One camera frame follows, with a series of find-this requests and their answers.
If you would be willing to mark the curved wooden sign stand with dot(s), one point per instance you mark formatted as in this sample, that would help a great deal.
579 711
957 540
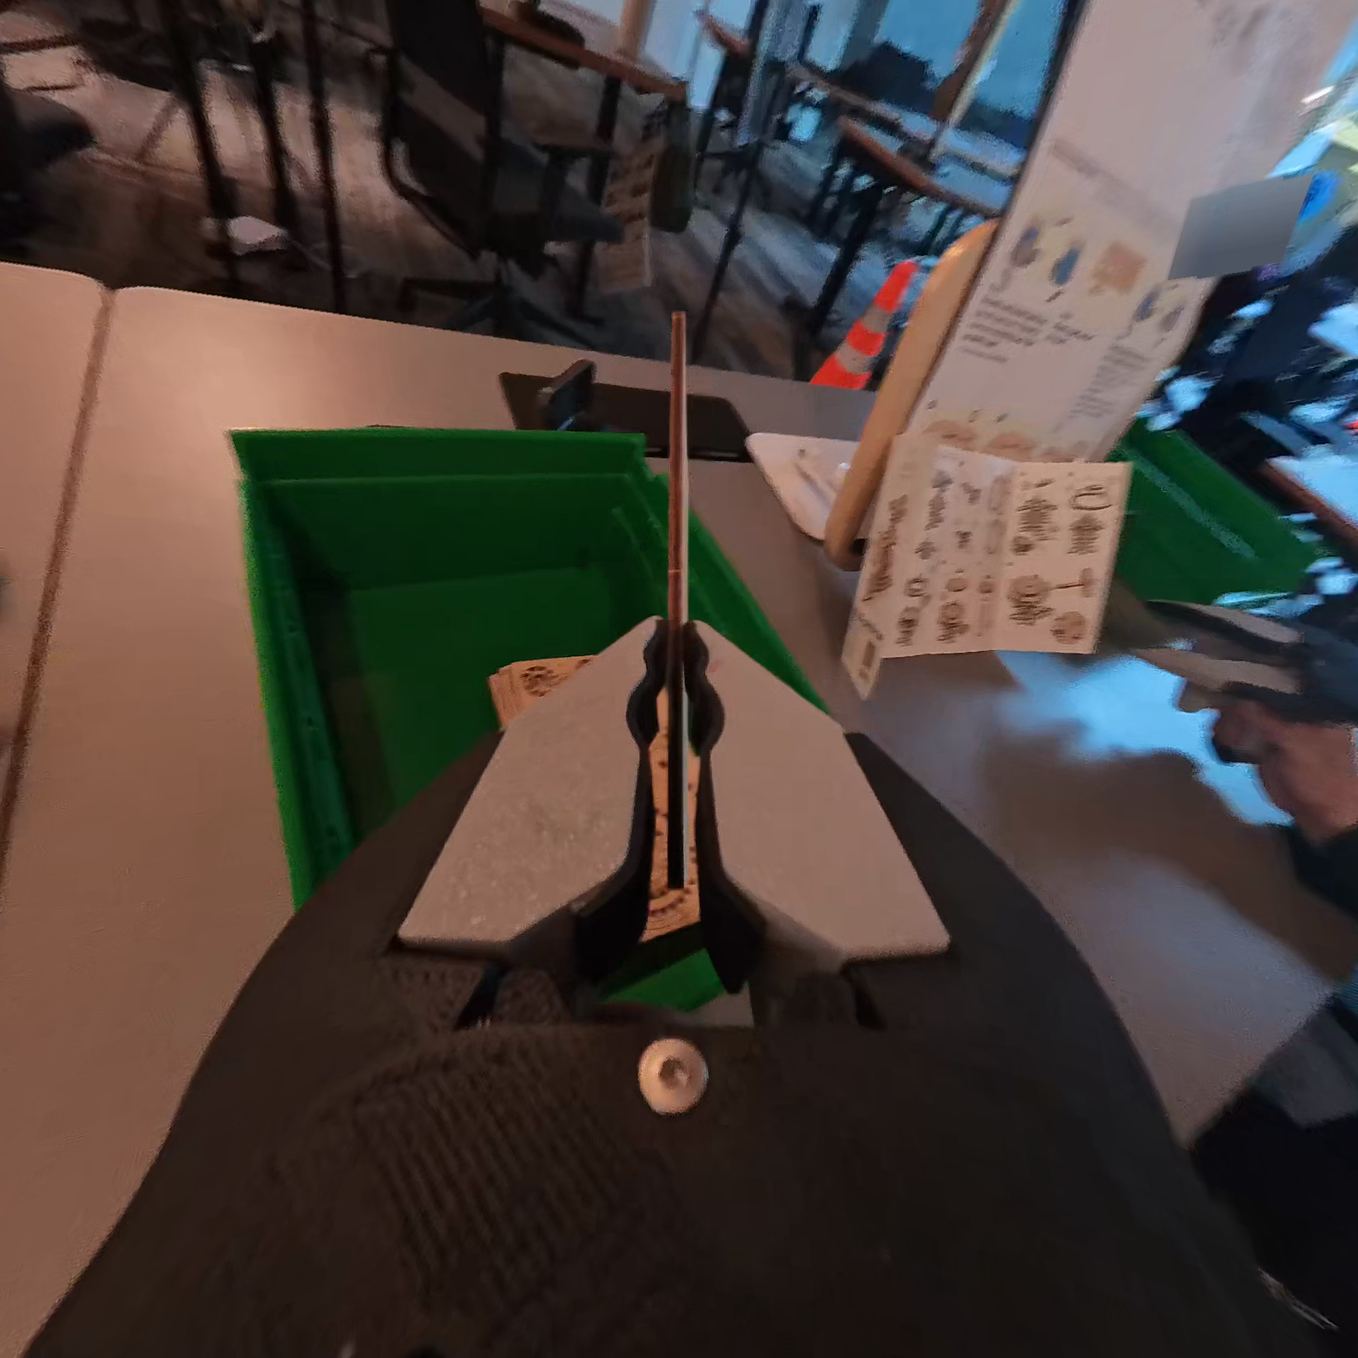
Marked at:
902 403

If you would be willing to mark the person's dark clothing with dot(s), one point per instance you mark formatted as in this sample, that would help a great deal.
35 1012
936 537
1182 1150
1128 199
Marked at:
1284 1167

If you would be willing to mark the white water bottle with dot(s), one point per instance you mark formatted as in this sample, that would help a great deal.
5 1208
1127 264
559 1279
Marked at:
634 26

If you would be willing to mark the white instruction sign board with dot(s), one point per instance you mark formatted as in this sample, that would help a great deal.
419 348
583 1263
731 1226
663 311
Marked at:
1114 138

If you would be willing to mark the dark backpack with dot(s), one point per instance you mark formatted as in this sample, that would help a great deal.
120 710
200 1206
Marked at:
671 170

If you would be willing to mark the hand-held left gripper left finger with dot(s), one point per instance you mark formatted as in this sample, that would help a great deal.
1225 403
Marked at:
530 828

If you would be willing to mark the orange and white traffic cone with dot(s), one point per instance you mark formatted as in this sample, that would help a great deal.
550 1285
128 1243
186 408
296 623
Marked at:
870 340

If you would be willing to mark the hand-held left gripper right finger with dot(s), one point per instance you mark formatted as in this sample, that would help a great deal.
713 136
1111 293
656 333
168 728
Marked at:
807 828

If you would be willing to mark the wooden desk with black legs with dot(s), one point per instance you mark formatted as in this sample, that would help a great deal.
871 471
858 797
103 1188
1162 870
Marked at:
593 63

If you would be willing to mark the white flat pad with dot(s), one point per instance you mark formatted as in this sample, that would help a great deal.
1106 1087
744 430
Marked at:
790 477

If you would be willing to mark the green plastic bin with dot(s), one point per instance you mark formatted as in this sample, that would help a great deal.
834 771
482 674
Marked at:
1198 519
423 530

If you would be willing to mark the folded assembly instruction leaflet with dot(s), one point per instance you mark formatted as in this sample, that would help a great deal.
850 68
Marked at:
986 551

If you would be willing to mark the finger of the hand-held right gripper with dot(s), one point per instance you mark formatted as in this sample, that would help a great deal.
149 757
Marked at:
1230 626
1241 674

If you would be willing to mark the black battery charging case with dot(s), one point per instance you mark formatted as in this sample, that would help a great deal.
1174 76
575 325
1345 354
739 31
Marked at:
567 395

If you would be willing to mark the printed tote bag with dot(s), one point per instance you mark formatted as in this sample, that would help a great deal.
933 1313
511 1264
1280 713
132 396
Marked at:
627 212

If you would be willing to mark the black office chair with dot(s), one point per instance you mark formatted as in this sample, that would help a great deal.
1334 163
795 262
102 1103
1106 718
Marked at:
477 138

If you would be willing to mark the person's right hand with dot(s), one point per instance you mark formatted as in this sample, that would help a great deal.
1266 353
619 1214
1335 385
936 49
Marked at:
1293 763

